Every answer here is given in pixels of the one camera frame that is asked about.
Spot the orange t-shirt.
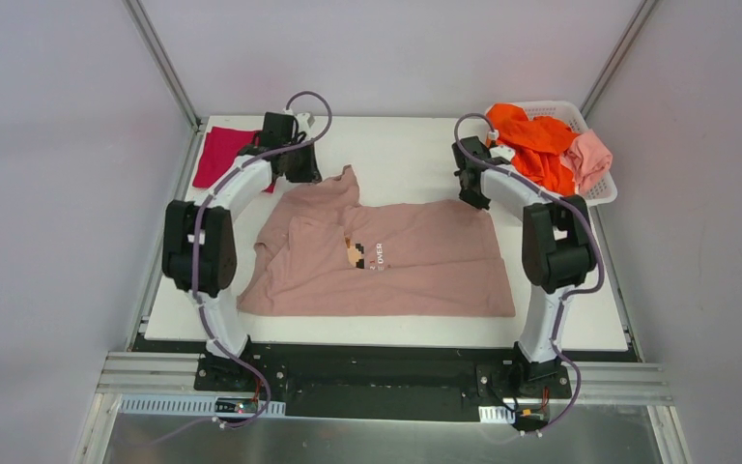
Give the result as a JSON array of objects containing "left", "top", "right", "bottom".
[{"left": 486, "top": 103, "right": 578, "bottom": 196}]

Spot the folded red t-shirt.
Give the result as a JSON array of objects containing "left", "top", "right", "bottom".
[{"left": 191, "top": 127, "right": 258, "bottom": 189}]

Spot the white plastic laundry basket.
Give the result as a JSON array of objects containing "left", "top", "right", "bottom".
[{"left": 510, "top": 101, "right": 617, "bottom": 206}]

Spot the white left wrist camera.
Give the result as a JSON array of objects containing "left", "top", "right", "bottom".
[{"left": 283, "top": 109, "right": 315, "bottom": 131}]

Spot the corner aluminium post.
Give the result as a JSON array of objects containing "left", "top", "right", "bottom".
[
  {"left": 580, "top": 0, "right": 661, "bottom": 118},
  {"left": 122, "top": 0, "right": 201, "bottom": 131}
]

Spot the left corner aluminium post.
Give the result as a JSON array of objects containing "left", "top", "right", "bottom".
[{"left": 122, "top": 0, "right": 201, "bottom": 131}]

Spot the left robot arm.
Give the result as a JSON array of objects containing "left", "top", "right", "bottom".
[{"left": 161, "top": 109, "right": 322, "bottom": 392}]

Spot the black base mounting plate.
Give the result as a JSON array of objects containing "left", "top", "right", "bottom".
[{"left": 194, "top": 342, "right": 572, "bottom": 421}]

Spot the light pink t-shirt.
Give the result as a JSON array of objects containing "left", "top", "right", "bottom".
[{"left": 561, "top": 130, "right": 613, "bottom": 194}]

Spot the right corner aluminium post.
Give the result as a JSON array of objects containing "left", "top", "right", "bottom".
[{"left": 580, "top": 0, "right": 661, "bottom": 118}]

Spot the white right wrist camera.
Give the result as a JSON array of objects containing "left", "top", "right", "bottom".
[{"left": 486, "top": 130, "right": 516, "bottom": 164}]

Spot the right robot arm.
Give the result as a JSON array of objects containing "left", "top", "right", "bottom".
[{"left": 452, "top": 136, "right": 599, "bottom": 396}]

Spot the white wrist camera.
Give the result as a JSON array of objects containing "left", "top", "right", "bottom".
[
  {"left": 283, "top": 109, "right": 315, "bottom": 131},
  {"left": 486, "top": 130, "right": 516, "bottom": 164}
]

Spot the beige pink printed t-shirt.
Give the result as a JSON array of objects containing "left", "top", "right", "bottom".
[{"left": 238, "top": 167, "right": 515, "bottom": 317}]

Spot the aluminium frame rail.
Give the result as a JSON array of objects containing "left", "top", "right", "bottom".
[{"left": 74, "top": 352, "right": 691, "bottom": 463}]

